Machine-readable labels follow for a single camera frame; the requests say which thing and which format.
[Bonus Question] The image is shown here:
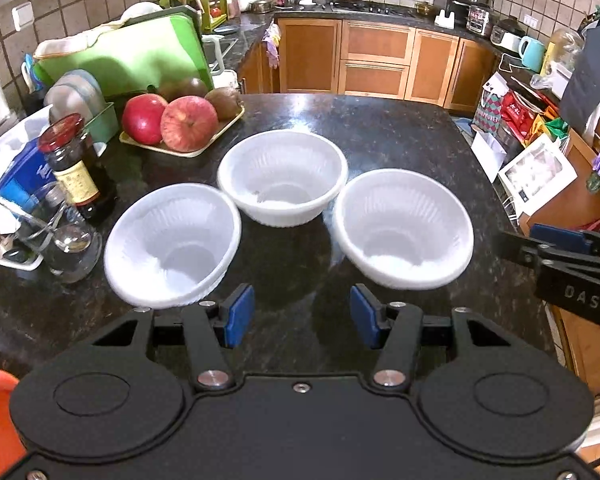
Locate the white bowl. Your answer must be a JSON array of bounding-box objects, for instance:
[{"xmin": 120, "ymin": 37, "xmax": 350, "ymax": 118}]
[
  {"xmin": 217, "ymin": 129, "xmax": 349, "ymax": 228},
  {"xmin": 332, "ymin": 168, "xmax": 475, "ymax": 290},
  {"xmin": 103, "ymin": 183, "xmax": 241, "ymax": 309}
]

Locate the red gift bag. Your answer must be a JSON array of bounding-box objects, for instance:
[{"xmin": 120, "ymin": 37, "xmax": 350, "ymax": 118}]
[{"xmin": 501, "ymin": 90, "xmax": 536, "ymax": 145}]

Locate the clear glass cup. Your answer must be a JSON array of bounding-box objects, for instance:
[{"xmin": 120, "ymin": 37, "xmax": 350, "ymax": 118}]
[{"xmin": 16, "ymin": 182, "xmax": 102, "ymax": 284}]

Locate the dark hanging apron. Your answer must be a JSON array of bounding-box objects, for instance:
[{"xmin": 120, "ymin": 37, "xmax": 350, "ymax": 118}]
[{"xmin": 559, "ymin": 19, "xmax": 600, "ymax": 136}]

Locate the teal electric kettle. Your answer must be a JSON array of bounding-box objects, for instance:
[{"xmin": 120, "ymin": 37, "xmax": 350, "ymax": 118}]
[{"xmin": 518, "ymin": 36, "xmax": 545, "ymax": 74}]

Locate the yellow fruit tray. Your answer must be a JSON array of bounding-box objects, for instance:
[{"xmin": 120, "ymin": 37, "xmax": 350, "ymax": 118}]
[{"xmin": 118, "ymin": 104, "xmax": 246, "ymax": 160}]

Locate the striped red apple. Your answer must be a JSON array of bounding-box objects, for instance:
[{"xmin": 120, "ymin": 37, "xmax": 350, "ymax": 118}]
[{"xmin": 161, "ymin": 96, "xmax": 219, "ymax": 153}]

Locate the dark sauce jar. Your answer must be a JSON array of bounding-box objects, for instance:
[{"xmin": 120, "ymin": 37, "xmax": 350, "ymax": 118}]
[{"xmin": 37, "ymin": 113, "xmax": 116, "ymax": 226}]

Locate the dark red apple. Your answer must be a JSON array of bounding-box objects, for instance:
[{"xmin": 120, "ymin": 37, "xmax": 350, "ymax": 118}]
[{"xmin": 122, "ymin": 93, "xmax": 167, "ymax": 145}]

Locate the brown kiwi fruit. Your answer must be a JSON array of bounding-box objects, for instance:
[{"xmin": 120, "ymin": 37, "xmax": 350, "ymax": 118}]
[{"xmin": 204, "ymin": 87, "xmax": 242, "ymax": 122}]

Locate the blue white carton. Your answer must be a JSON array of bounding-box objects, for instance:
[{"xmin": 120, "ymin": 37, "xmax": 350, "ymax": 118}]
[{"xmin": 0, "ymin": 139, "xmax": 56, "ymax": 212}]

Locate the green cutting board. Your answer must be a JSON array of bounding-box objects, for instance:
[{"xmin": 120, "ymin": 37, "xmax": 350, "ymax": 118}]
[{"xmin": 33, "ymin": 6, "xmax": 213, "ymax": 98}]

